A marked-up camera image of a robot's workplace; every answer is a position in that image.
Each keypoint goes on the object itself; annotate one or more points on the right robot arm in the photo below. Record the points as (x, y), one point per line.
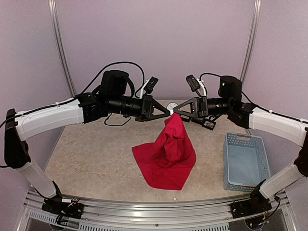
(249, 116)

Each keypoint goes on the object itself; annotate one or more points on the silver white brooch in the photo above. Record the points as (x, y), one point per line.
(209, 125)

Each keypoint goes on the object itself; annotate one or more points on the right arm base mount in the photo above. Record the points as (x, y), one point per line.
(246, 208)

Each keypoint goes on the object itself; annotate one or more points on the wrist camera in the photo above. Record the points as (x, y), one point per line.
(230, 86)
(114, 82)

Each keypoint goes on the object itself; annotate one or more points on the right aluminium corner post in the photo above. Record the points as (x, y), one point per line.
(251, 39)

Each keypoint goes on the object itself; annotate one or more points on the black square frame left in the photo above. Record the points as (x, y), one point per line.
(185, 118)

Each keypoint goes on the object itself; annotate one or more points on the blue plastic basket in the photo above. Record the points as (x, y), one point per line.
(245, 162)

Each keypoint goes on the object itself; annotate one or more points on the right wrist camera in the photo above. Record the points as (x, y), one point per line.
(230, 86)

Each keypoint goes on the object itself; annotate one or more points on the black square frame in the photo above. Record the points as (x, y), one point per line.
(185, 118)
(207, 120)

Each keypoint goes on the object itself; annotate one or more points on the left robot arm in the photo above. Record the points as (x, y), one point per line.
(83, 109)

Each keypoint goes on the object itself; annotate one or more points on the aluminium corner post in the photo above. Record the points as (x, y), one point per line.
(60, 46)
(251, 39)

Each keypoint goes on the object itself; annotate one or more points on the black square frame right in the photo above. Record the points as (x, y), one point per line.
(207, 120)

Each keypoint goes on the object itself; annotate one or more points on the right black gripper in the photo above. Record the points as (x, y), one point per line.
(198, 107)

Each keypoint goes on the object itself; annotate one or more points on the blue round brooch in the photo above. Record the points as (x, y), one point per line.
(170, 107)

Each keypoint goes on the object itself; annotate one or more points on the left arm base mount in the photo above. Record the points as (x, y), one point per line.
(71, 208)

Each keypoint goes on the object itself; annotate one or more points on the aluminium front rail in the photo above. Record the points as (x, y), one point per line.
(104, 215)

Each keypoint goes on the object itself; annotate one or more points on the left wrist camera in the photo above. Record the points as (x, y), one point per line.
(114, 82)

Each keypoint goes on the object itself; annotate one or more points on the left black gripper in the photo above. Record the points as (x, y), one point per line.
(147, 109)

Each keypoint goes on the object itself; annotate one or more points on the red t-shirt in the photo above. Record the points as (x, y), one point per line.
(166, 163)

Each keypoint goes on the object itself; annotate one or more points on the left aluminium corner post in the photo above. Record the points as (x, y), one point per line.
(60, 46)

